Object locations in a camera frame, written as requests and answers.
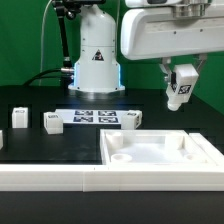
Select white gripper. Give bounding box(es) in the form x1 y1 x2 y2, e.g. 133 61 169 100
120 6 224 80

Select grey cable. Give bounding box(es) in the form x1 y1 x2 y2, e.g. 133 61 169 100
38 0 54 86

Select white sheet with tags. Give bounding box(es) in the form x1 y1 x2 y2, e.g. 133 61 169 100
55 109 125 124

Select white square tabletop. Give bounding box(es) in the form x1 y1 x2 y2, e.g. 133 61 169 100
100 129 215 165

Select white U-shaped obstacle fence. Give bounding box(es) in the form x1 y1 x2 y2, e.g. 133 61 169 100
0 133 224 192

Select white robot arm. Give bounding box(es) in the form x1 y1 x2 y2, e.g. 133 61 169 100
69 0 224 94

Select black cable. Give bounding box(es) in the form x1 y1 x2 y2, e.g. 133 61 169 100
23 68 74 86

